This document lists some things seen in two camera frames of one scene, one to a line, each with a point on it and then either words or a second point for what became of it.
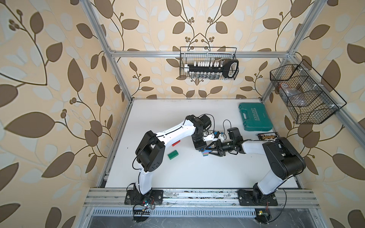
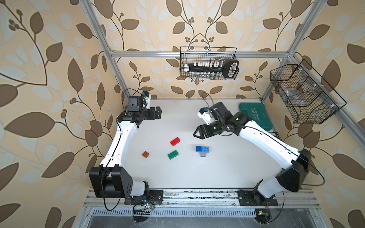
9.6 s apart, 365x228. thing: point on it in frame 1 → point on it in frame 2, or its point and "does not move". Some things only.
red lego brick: (176, 143) does not move
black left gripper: (201, 148) → (155, 116)
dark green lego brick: (173, 154) does not move
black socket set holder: (204, 70) does not move
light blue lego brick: (206, 151) does not move
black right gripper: (219, 150) → (201, 131)
